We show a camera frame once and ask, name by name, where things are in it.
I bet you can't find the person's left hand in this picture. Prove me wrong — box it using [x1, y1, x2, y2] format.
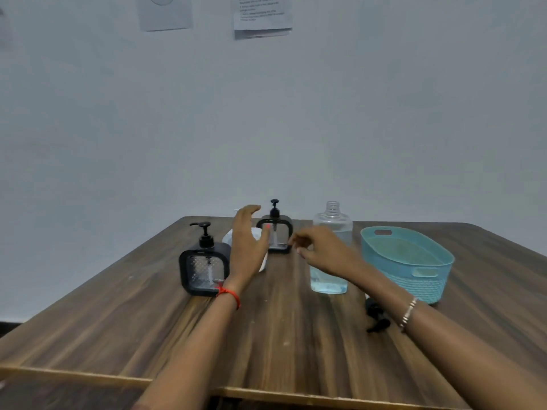
[222, 204, 271, 295]

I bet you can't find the person's right hand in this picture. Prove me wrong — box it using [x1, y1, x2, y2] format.
[288, 225, 369, 283]

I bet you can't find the white square dispenser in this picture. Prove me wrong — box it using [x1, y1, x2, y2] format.
[221, 227, 269, 273]

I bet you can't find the tall clear plastic bottle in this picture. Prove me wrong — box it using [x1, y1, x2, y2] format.
[309, 200, 354, 295]

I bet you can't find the black pump with short tube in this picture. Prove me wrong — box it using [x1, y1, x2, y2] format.
[189, 222, 215, 249]

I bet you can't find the black square dispenser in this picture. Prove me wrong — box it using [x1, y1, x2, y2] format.
[255, 214, 294, 255]
[178, 247, 231, 298]

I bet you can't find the black pump with long tube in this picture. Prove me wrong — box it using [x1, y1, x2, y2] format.
[364, 296, 392, 334]

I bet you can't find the person's left forearm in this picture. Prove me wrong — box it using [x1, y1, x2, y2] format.
[130, 285, 240, 410]

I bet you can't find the person's right forearm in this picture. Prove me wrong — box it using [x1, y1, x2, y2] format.
[348, 262, 547, 410]

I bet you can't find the teal plastic basket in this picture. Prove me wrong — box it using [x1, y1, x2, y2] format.
[360, 226, 456, 305]

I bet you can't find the paper sheet with text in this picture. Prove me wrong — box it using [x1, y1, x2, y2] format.
[233, 0, 293, 31]

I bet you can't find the paper sheet with circle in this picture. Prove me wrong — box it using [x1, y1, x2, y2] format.
[136, 0, 193, 32]

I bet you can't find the red thread bracelet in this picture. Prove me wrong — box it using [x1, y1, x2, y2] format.
[215, 282, 242, 310]

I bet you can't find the silver bead bracelet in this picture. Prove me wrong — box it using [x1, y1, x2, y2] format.
[399, 297, 419, 334]

